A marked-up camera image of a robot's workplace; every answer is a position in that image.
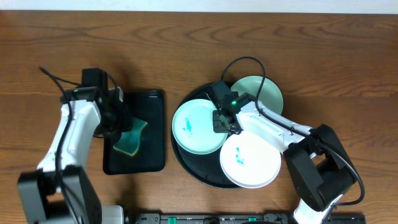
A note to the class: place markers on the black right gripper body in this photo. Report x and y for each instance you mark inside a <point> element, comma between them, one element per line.
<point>220,121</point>

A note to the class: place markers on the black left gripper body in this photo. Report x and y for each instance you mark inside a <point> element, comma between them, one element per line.
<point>117,121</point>

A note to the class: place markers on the green yellow sponge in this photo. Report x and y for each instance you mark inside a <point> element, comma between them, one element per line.
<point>130,141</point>

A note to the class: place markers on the mint green plate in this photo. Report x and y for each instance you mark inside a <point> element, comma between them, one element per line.
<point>192,127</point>

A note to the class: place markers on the white plate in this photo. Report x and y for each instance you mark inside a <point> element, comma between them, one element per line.
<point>249,161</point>

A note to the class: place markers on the sage green plate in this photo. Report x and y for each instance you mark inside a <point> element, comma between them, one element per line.
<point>270,95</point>

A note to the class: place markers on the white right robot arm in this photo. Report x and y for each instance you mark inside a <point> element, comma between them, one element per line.
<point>318,164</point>

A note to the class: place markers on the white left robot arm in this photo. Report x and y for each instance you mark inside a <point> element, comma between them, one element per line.
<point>59,190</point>

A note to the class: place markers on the black rectangular tray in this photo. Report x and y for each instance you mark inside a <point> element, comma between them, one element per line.
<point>148,106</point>

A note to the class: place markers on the black round tray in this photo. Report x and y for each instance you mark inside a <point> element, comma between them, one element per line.
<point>205,168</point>

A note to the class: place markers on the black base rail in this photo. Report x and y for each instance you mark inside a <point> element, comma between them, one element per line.
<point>278,218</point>

